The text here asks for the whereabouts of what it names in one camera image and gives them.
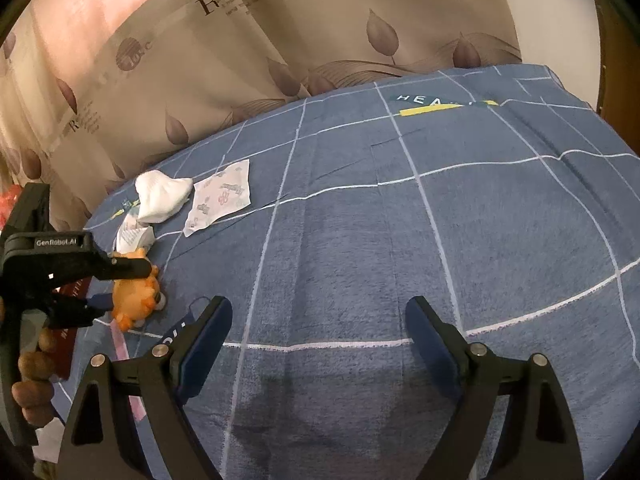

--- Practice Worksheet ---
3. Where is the orange plush toy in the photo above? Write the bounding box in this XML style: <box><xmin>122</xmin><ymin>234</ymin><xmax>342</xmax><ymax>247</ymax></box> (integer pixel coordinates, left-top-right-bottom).
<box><xmin>111</xmin><ymin>247</ymin><xmax>167</xmax><ymax>332</ymax></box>

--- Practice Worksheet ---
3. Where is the white sock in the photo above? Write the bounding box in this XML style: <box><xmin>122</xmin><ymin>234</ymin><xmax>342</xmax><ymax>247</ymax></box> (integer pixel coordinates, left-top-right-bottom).
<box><xmin>135</xmin><ymin>170</ymin><xmax>194</xmax><ymax>224</ymax></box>

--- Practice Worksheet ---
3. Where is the blue checked bed sheet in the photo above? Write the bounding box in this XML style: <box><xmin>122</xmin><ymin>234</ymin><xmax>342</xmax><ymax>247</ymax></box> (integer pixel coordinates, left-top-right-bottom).
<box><xmin>35</xmin><ymin>62</ymin><xmax>640</xmax><ymax>480</ymax></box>

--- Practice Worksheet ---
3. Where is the beige leaf-print curtain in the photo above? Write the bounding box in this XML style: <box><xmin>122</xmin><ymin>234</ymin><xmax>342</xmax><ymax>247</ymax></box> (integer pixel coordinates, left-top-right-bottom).
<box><xmin>0</xmin><ymin>0</ymin><xmax>311</xmax><ymax>233</ymax></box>
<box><xmin>187</xmin><ymin>0</ymin><xmax>523</xmax><ymax>98</ymax></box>

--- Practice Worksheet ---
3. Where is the red tin box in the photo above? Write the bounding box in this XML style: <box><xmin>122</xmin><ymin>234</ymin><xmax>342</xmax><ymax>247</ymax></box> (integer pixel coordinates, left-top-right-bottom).
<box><xmin>47</xmin><ymin>280</ymin><xmax>96</xmax><ymax>382</ymax></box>

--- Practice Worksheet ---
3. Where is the person's left hand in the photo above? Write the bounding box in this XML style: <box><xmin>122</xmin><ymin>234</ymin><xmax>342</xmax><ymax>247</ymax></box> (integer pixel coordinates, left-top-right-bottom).
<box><xmin>11</xmin><ymin>327</ymin><xmax>58</xmax><ymax>428</ymax></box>

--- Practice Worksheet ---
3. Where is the floral print white packet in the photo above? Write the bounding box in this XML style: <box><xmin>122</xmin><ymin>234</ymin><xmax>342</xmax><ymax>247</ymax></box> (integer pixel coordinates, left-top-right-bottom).
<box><xmin>182</xmin><ymin>159</ymin><xmax>252</xmax><ymax>237</ymax></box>

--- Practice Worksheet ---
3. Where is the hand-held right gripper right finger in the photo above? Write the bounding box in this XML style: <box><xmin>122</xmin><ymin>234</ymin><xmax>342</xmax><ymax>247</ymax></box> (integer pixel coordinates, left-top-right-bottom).
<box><xmin>406</xmin><ymin>296</ymin><xmax>581</xmax><ymax>480</ymax></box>

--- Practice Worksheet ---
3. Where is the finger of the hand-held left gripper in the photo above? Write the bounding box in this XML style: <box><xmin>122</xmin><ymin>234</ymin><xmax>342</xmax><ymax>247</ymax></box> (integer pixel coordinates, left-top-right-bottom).
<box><xmin>106</xmin><ymin>255</ymin><xmax>154</xmax><ymax>282</ymax></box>
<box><xmin>50</xmin><ymin>292</ymin><xmax>115</xmax><ymax>330</ymax></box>

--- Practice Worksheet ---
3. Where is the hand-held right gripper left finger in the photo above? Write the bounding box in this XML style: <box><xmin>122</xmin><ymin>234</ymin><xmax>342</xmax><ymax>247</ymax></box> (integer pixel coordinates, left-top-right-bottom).
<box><xmin>60</xmin><ymin>295</ymin><xmax>233</xmax><ymax>480</ymax></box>

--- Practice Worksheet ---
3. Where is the teal and white plastic packet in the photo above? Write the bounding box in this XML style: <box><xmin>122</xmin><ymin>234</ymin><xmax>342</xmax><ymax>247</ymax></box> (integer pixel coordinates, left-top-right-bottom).
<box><xmin>114</xmin><ymin>205</ymin><xmax>156</xmax><ymax>253</ymax></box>

